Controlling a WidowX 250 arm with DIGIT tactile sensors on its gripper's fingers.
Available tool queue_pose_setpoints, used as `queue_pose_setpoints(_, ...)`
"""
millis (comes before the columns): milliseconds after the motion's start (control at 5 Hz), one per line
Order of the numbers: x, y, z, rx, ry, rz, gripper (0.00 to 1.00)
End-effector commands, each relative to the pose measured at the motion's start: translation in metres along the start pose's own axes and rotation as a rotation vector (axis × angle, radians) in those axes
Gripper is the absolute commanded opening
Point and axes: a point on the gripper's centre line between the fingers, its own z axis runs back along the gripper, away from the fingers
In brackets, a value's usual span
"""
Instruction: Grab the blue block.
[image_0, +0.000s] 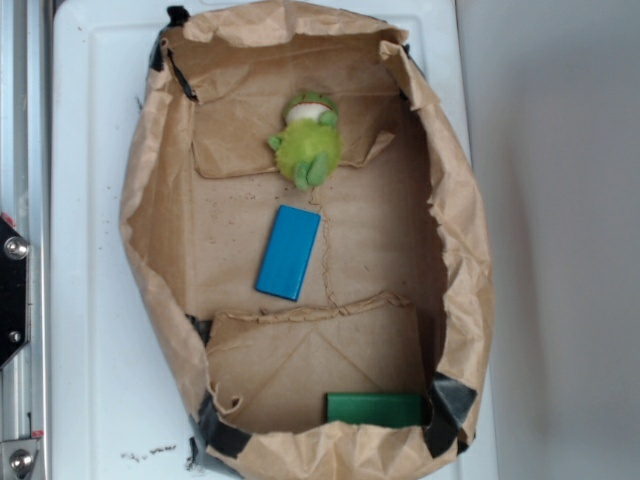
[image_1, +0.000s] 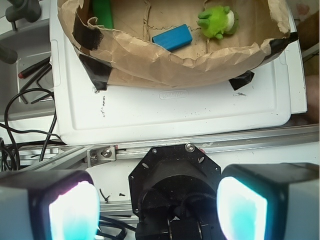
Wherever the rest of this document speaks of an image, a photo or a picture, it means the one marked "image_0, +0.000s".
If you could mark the green plush frog toy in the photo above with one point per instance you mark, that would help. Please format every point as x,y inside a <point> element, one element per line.
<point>308,149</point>

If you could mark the green rectangular block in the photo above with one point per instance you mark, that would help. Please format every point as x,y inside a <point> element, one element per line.
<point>390,410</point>

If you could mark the silver corner bracket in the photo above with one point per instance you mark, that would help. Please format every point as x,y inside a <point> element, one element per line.
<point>19,459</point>

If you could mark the brown paper bag tray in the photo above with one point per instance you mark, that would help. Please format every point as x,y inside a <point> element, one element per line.
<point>398,294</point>

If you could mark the black metal bracket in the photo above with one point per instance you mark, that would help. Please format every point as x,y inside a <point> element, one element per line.
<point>15,306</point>

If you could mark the blue rectangular block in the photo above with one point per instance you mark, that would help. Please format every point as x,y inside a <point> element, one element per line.
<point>288,252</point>

